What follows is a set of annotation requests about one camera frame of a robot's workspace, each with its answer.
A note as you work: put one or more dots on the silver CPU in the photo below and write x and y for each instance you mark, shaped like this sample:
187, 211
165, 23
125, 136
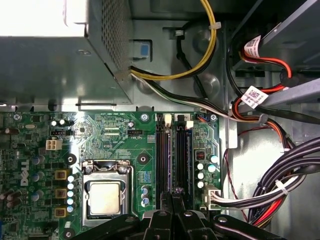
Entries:
105, 197

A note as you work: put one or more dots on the grey metal drive cage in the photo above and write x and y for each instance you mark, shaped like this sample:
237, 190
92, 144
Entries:
300, 30

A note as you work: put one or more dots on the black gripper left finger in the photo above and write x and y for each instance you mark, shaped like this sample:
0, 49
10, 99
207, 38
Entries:
157, 227

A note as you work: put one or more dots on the grey power supply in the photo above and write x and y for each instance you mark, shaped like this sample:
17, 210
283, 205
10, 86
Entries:
50, 70

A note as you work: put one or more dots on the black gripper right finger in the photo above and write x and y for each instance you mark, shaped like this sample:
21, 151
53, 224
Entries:
192, 227

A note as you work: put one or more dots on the black RAM slot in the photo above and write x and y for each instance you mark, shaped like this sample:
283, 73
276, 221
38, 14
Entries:
180, 160
160, 162

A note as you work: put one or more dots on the white zip tie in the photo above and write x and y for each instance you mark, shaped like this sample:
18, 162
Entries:
215, 25
280, 188

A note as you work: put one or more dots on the white barcode label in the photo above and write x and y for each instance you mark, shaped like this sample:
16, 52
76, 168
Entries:
254, 96
252, 46

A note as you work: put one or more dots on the black PC case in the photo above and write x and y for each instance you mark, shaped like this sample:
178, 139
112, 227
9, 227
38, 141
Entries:
160, 65

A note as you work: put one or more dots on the white four pin socket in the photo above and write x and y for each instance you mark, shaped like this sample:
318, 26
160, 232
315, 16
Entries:
53, 145

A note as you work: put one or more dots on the metal CPU socket cover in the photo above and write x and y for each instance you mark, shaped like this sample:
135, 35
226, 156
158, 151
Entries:
85, 200

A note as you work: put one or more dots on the green motherboard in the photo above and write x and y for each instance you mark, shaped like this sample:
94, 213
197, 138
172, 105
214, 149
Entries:
112, 145

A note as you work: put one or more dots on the blue grey plastic clip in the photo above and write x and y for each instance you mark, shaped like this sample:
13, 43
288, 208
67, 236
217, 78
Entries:
142, 48

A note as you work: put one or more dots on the gold square inductor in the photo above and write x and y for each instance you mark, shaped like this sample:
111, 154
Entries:
61, 175
61, 193
60, 212

